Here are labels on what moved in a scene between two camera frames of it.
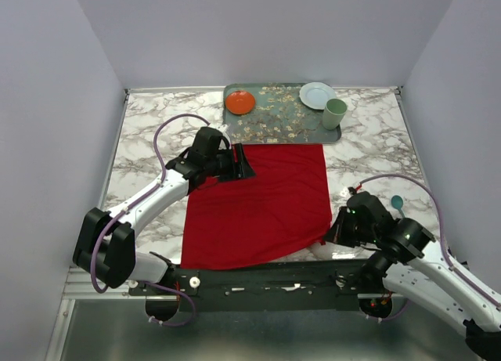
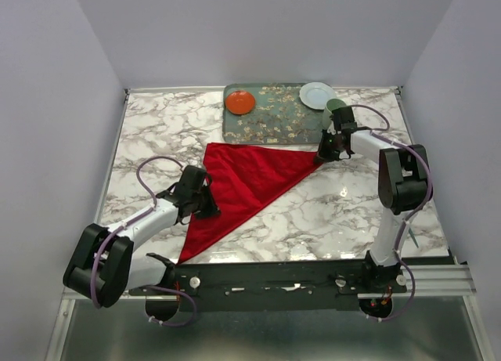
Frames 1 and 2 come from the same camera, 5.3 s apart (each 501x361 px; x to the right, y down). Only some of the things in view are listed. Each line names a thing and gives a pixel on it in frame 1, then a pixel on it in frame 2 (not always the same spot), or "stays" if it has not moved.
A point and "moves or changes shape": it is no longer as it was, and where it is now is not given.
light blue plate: [315, 94] stays
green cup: [334, 111] stays
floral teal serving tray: [279, 116] stays
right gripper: [337, 233] → [322, 156]
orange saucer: [239, 102] stays
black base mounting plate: [328, 286] stays
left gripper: [239, 170] → [212, 209]
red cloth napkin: [284, 208] moves or changes shape
